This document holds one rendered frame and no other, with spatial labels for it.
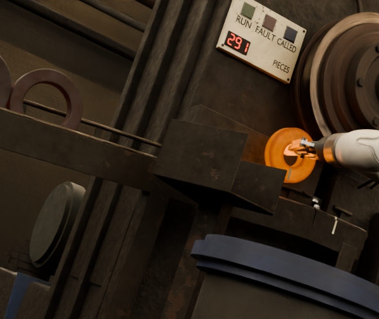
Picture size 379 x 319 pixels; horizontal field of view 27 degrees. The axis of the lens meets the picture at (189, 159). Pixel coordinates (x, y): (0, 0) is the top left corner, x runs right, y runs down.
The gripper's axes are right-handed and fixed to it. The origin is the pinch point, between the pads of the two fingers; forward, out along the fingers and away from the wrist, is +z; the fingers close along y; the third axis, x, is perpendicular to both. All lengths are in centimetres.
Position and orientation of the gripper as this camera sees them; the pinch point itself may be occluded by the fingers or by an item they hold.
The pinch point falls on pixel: (292, 149)
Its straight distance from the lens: 227.3
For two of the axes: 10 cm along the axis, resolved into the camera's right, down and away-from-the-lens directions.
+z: -4.3, -0.2, 9.0
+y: 8.3, 3.7, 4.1
